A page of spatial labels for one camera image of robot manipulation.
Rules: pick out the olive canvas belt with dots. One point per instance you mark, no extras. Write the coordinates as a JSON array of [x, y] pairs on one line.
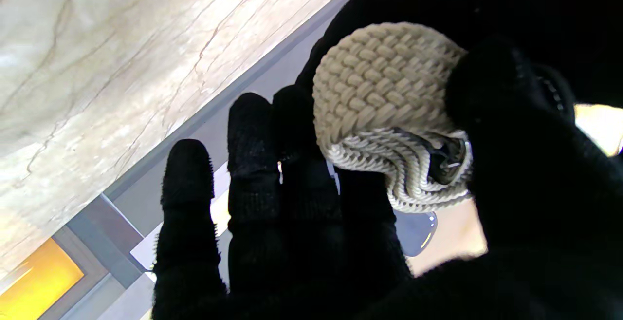
[[379, 86]]

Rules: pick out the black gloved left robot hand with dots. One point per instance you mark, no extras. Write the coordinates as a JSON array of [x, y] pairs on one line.
[[486, 3]]

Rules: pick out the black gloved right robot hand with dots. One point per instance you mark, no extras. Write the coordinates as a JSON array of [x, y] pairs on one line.
[[302, 242]]

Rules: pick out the grey kitchen counter wood top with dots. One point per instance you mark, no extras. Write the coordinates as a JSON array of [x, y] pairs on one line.
[[146, 203]]

